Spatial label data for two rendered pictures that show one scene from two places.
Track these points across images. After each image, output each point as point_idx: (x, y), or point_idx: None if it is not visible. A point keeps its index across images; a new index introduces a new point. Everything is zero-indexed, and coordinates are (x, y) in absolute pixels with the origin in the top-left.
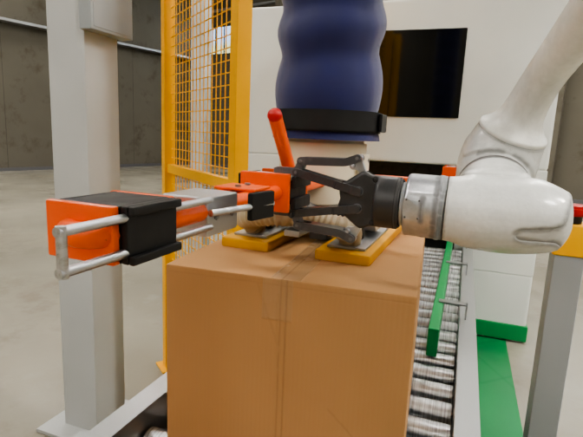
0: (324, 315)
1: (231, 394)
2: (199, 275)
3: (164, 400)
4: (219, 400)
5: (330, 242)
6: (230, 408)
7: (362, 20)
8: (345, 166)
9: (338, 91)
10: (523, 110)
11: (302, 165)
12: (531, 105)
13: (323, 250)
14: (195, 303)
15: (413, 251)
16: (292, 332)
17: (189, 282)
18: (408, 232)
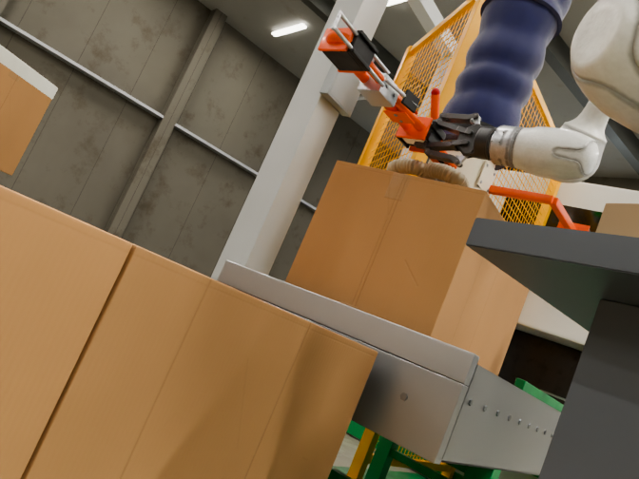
0: (424, 198)
1: (344, 246)
2: (355, 167)
3: None
4: (334, 249)
5: None
6: (339, 256)
7: (512, 74)
8: (467, 119)
9: (483, 110)
10: (589, 112)
11: (441, 118)
12: (593, 109)
13: None
14: (345, 184)
15: None
16: (400, 207)
17: (347, 171)
18: (493, 154)
